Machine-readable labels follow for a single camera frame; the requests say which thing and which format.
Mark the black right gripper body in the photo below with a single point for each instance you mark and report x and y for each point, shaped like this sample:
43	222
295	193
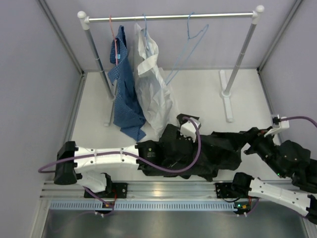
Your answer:
262	145

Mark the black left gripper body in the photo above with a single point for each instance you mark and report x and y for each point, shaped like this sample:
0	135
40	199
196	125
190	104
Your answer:
190	155

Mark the black pinstriped shirt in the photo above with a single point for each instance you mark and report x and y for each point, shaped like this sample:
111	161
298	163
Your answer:
219	151

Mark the light blue wire hanger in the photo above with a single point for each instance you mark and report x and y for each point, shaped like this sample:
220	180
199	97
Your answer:
190	46

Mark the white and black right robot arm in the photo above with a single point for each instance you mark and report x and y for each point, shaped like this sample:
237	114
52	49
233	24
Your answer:
287	160

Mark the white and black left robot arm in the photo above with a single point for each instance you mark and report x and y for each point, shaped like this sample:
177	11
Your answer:
90	170

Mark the white shirt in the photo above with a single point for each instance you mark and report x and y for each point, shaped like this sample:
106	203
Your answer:
155	97

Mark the blue checkered shirt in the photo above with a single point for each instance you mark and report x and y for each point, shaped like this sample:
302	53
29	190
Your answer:
128	115

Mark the silver clothes rack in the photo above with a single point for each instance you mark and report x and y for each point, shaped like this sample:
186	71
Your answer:
226	84

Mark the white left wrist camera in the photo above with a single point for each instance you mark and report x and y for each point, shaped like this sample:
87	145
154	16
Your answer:
189	127

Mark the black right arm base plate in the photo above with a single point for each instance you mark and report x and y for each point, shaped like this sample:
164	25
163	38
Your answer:
224	191

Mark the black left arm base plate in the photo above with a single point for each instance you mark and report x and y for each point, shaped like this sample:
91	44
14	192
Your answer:
114	190

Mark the blue slotted cable duct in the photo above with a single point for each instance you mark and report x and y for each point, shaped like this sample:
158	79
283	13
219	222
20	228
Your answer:
144	206

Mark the pink wire hanger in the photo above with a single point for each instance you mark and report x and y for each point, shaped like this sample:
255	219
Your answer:
113	39

